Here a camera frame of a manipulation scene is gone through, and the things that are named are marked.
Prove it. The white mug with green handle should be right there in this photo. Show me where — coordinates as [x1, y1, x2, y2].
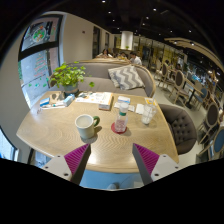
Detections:
[74, 113, 101, 141]

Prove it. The dark grey tufted armchair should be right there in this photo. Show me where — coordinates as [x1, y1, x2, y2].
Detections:
[157, 102, 199, 156]

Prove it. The green potted plant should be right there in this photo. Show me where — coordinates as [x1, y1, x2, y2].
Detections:
[48, 61, 96, 95]

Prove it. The grey upholstered bench sofa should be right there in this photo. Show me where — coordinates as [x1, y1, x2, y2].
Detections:
[49, 58, 157, 99]

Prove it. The white round pillar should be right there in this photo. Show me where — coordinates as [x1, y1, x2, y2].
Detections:
[120, 30, 135, 51]

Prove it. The person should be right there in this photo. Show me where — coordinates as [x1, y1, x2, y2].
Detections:
[99, 48, 113, 59]
[117, 51, 128, 61]
[128, 51, 144, 66]

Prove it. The group of ceiling spotlights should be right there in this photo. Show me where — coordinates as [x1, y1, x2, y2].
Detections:
[99, 0, 201, 46]

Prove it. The clear white-capped water bottle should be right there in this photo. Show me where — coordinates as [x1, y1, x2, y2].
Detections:
[114, 102, 130, 134]

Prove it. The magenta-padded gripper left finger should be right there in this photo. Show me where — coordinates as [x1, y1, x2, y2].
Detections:
[41, 143, 92, 186]

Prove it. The flat round red coaster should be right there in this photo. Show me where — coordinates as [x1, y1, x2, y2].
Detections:
[110, 121, 128, 135]

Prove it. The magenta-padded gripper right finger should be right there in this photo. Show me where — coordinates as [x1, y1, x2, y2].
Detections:
[131, 142, 183, 186]

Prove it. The small blue white box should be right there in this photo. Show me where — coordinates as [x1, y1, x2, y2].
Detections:
[62, 93, 77, 108]

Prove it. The grey white chevron pillow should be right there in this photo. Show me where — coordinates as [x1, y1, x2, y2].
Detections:
[107, 64, 146, 91]

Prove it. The small blue white packet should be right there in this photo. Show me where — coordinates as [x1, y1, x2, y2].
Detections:
[38, 96, 51, 108]

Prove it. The white tissue box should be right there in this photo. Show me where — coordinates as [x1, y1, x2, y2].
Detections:
[98, 91, 115, 112]

